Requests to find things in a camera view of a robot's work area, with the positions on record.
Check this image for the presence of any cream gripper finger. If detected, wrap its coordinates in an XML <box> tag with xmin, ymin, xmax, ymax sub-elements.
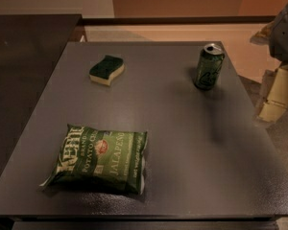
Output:
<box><xmin>253</xmin><ymin>62</ymin><xmax>288</xmax><ymax>126</ymax></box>

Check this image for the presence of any green soda can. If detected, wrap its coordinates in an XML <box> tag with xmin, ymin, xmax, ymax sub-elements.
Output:
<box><xmin>194</xmin><ymin>43</ymin><xmax>225</xmax><ymax>90</ymax></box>

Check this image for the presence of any green and yellow sponge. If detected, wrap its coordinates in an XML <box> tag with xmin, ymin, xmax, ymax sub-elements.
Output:
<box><xmin>89</xmin><ymin>56</ymin><xmax>125</xmax><ymax>86</ymax></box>

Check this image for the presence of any green jalapeno chips bag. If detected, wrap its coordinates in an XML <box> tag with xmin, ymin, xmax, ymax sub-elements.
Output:
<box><xmin>40</xmin><ymin>125</ymin><xmax>148</xmax><ymax>195</ymax></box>

